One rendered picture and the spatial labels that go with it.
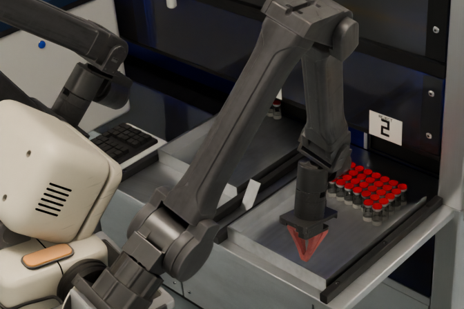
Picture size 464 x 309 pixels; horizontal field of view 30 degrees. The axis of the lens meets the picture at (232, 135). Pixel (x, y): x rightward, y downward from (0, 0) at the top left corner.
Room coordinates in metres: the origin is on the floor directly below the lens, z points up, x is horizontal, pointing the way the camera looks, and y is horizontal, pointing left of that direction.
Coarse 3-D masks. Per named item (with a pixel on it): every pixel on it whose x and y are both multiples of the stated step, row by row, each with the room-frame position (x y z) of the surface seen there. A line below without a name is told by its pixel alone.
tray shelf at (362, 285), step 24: (144, 168) 1.73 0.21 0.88; (168, 168) 1.72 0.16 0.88; (384, 168) 1.64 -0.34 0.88; (408, 168) 1.64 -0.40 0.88; (120, 192) 1.64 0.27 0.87; (144, 192) 1.63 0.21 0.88; (264, 192) 1.59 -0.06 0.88; (408, 192) 1.54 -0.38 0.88; (432, 192) 1.54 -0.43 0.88; (432, 216) 1.45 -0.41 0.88; (408, 240) 1.38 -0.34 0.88; (264, 264) 1.34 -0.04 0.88; (384, 264) 1.31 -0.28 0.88; (288, 288) 1.28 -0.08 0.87; (312, 288) 1.26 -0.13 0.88; (360, 288) 1.25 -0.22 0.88
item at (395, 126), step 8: (376, 112) 1.61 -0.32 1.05; (376, 120) 1.61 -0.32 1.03; (392, 120) 1.58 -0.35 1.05; (376, 128) 1.61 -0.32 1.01; (392, 128) 1.58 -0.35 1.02; (400, 128) 1.57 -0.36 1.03; (376, 136) 1.61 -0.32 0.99; (384, 136) 1.60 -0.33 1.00; (392, 136) 1.58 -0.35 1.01; (400, 136) 1.57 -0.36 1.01; (400, 144) 1.57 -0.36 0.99
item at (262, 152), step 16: (208, 128) 1.87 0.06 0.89; (272, 128) 1.86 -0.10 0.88; (288, 128) 1.85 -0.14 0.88; (176, 144) 1.79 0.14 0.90; (192, 144) 1.81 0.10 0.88; (256, 144) 1.79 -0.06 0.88; (272, 144) 1.78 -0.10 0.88; (288, 144) 1.78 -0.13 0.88; (160, 160) 1.75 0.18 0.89; (176, 160) 1.71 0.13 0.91; (192, 160) 1.74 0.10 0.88; (240, 160) 1.73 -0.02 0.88; (256, 160) 1.72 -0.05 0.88; (272, 160) 1.71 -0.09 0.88; (288, 160) 1.69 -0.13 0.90; (240, 176) 1.66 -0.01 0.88; (256, 176) 1.61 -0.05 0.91; (224, 192) 1.59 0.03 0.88
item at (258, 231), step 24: (288, 192) 1.56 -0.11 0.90; (264, 216) 1.50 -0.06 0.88; (360, 216) 1.47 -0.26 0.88; (408, 216) 1.43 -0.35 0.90; (240, 240) 1.40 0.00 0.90; (264, 240) 1.42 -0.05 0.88; (288, 240) 1.41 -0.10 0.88; (336, 240) 1.40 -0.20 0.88; (360, 240) 1.39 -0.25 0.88; (288, 264) 1.31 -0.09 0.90; (312, 264) 1.33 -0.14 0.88; (336, 264) 1.32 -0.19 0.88
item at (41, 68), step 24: (48, 0) 2.00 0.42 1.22; (72, 0) 2.05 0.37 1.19; (96, 0) 2.10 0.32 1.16; (0, 24) 1.90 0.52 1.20; (0, 48) 1.90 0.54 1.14; (24, 48) 1.94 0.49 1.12; (48, 48) 1.99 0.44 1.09; (24, 72) 1.93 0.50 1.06; (48, 72) 1.98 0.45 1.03; (48, 96) 1.97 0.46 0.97; (96, 120) 2.06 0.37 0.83
